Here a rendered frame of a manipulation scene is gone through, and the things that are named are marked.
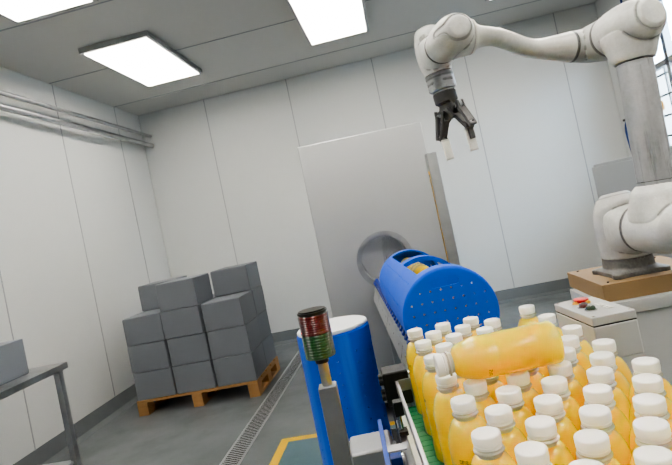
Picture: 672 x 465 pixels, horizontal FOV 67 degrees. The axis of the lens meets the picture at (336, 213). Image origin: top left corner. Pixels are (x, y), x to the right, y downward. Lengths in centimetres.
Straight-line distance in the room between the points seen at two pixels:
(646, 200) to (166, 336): 432
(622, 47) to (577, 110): 530
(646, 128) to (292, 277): 555
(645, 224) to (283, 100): 567
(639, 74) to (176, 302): 425
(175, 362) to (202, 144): 313
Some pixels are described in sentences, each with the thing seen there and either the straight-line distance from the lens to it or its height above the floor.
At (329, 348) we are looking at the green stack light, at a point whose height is 118.
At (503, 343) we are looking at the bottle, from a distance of 92.
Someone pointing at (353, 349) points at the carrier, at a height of 96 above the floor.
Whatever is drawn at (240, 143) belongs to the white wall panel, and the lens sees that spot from 698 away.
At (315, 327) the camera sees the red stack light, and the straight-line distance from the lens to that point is 106.
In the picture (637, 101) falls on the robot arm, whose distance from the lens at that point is 178.
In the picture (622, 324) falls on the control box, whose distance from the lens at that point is 133.
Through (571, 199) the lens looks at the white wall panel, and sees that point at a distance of 695.
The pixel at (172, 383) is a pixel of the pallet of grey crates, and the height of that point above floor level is 25.
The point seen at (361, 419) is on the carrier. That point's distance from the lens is 200.
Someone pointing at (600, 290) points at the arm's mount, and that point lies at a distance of 186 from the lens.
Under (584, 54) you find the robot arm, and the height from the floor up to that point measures 179.
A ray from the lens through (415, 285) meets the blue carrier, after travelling 152.
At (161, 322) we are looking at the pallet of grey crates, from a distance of 520.
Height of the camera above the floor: 143
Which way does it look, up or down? 1 degrees up
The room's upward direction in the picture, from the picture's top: 12 degrees counter-clockwise
